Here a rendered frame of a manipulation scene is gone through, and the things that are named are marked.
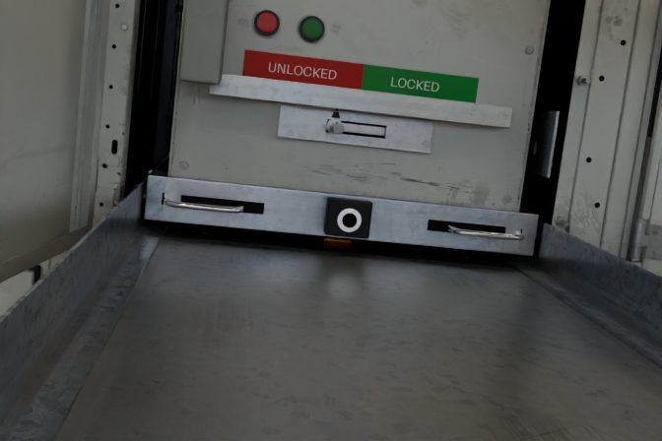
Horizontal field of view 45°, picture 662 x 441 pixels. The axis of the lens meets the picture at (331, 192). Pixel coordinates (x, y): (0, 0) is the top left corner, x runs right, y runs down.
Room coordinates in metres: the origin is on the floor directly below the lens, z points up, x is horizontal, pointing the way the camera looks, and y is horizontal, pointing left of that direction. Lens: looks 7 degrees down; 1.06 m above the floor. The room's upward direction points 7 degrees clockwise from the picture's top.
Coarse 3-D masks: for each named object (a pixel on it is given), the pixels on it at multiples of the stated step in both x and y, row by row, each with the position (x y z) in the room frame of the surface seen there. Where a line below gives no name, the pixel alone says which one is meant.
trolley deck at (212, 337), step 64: (192, 256) 0.93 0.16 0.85; (256, 256) 0.97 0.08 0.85; (320, 256) 1.02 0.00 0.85; (128, 320) 0.66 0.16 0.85; (192, 320) 0.68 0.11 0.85; (256, 320) 0.70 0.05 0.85; (320, 320) 0.73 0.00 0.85; (384, 320) 0.75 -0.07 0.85; (448, 320) 0.78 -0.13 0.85; (512, 320) 0.81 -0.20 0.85; (576, 320) 0.84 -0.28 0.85; (128, 384) 0.52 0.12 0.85; (192, 384) 0.53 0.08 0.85; (256, 384) 0.55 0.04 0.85; (320, 384) 0.56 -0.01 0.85; (384, 384) 0.58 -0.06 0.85; (448, 384) 0.59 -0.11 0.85; (512, 384) 0.61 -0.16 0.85; (576, 384) 0.63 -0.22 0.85; (640, 384) 0.65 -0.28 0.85
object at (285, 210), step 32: (160, 192) 1.03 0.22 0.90; (192, 192) 1.04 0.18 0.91; (224, 192) 1.04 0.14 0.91; (256, 192) 1.05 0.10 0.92; (288, 192) 1.06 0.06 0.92; (320, 192) 1.06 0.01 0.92; (224, 224) 1.05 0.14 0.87; (256, 224) 1.05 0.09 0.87; (288, 224) 1.06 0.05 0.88; (320, 224) 1.06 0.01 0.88; (384, 224) 1.07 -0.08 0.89; (416, 224) 1.08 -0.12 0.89; (480, 224) 1.09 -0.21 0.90
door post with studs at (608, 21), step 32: (608, 0) 1.07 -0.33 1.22; (608, 32) 1.07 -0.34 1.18; (576, 64) 1.07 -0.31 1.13; (608, 64) 1.07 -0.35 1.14; (576, 96) 1.07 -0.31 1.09; (608, 96) 1.08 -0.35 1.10; (576, 128) 1.07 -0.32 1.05; (608, 128) 1.08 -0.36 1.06; (576, 160) 1.08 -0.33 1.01; (608, 160) 1.08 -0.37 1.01; (576, 192) 1.07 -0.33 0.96; (576, 224) 1.07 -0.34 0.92
